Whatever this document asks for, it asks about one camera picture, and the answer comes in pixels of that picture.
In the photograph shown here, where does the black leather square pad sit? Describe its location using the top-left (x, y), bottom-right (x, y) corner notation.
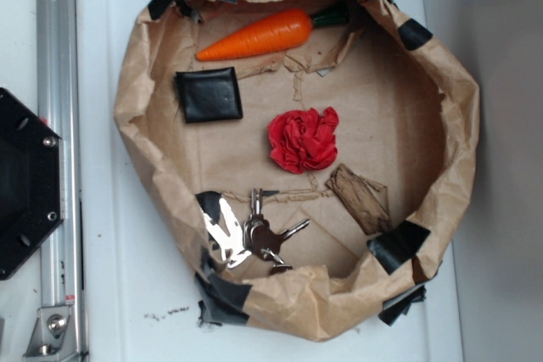
top-left (175, 67), bottom-right (244, 123)

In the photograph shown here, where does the brown wood chip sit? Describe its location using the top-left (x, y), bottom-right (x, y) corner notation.
top-left (327, 164), bottom-right (393, 235)

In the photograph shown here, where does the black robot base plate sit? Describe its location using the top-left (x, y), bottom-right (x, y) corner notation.
top-left (0, 88), bottom-right (63, 281)

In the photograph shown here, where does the silver key bunch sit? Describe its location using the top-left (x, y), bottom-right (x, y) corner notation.
top-left (243, 188), bottom-right (311, 275)

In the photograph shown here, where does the red crumpled paper ball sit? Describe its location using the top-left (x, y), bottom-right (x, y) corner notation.
top-left (267, 107), bottom-right (339, 174)

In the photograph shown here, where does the brown paper bag tray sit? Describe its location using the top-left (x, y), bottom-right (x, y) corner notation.
top-left (114, 0), bottom-right (479, 341)

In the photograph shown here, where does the metal corner bracket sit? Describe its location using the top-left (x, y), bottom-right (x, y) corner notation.
top-left (22, 305), bottom-right (78, 361)

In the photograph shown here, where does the orange toy carrot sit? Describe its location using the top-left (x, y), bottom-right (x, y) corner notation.
top-left (196, 2), bottom-right (350, 61)

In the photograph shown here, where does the aluminium extrusion rail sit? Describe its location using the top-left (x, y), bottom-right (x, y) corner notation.
top-left (36, 0), bottom-right (88, 361)

